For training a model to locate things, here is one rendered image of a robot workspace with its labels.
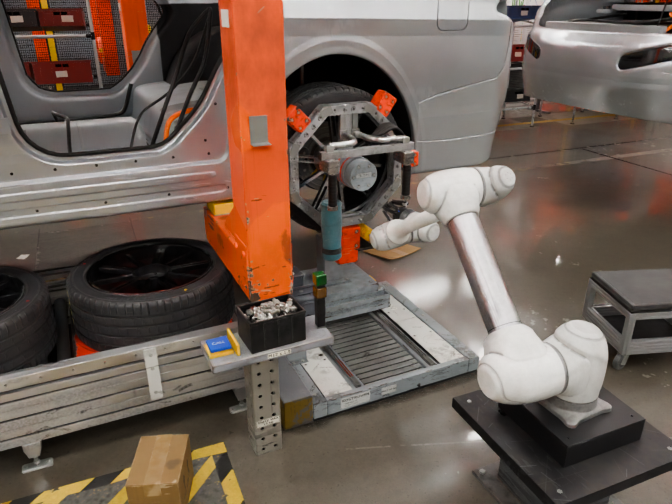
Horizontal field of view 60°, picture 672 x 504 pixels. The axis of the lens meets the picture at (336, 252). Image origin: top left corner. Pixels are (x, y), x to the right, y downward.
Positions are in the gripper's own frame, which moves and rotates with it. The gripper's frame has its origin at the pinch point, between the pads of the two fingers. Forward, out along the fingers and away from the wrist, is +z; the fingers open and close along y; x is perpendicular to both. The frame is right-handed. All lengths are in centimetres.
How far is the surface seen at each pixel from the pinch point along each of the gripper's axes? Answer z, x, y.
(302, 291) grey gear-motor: -25, 20, -53
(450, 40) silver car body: 6, 26, 75
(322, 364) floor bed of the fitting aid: -32, -7, -73
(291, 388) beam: -49, 12, -84
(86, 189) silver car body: 5, 106, -74
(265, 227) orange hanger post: -46, 64, -40
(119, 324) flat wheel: -23, 72, -103
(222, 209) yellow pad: 6, 58, -49
